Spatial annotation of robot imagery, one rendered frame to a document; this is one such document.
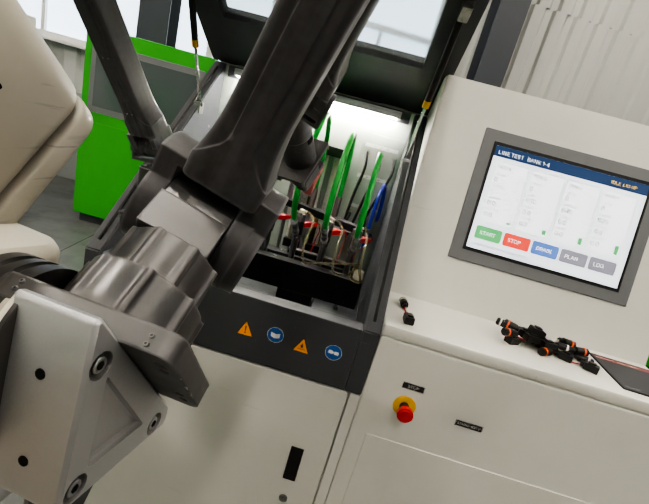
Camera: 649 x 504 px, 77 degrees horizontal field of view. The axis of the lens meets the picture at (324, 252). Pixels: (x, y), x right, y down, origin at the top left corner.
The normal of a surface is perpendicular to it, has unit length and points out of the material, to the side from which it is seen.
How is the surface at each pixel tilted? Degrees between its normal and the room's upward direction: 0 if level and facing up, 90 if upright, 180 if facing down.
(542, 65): 90
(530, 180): 76
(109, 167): 90
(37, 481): 82
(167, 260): 44
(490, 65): 90
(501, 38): 90
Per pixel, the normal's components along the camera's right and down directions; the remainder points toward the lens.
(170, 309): 0.81, -0.08
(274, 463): -0.14, 0.26
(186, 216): 0.43, -0.43
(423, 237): -0.07, 0.03
